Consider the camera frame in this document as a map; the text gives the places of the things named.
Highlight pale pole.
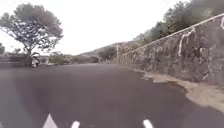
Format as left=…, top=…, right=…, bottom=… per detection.
left=115, top=43, right=120, bottom=63

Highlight bushy hillside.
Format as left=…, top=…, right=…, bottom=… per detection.
left=71, top=41, right=141, bottom=64

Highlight grey asphalt road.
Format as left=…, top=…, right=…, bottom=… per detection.
left=0, top=63, right=224, bottom=128

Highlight green bush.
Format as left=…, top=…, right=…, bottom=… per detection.
left=48, top=51, right=73, bottom=66

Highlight robot's own part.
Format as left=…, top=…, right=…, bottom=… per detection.
left=70, top=120, right=81, bottom=128
left=142, top=119, right=154, bottom=128

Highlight large spreading tree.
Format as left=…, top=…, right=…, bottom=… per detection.
left=0, top=3, right=64, bottom=66

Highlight sandy dirt verge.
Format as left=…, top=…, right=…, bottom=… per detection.
left=141, top=71, right=224, bottom=114

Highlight stone retaining wall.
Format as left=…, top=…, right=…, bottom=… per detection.
left=118, top=13, right=224, bottom=86

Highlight trees above wall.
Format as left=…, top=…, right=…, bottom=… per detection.
left=134, top=0, right=224, bottom=46

